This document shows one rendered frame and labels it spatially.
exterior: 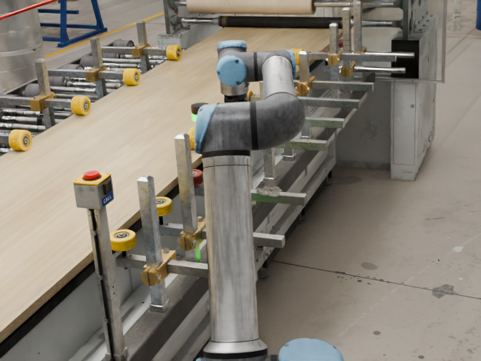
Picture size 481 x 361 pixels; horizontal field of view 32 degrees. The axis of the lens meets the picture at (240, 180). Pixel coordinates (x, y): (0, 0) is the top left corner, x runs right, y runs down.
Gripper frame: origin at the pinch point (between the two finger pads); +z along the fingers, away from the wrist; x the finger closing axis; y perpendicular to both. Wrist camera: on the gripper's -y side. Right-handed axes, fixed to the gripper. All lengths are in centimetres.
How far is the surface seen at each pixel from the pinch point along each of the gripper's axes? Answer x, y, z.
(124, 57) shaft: -149, -190, 21
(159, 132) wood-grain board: -52, -41, 11
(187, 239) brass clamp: -7.1, 31.9, 18.5
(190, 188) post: -6.1, 28.6, 2.7
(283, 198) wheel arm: 13.8, -0.1, 16.4
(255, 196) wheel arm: 4.1, -0.1, 16.5
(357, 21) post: -7, -196, -1
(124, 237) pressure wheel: -19, 49, 11
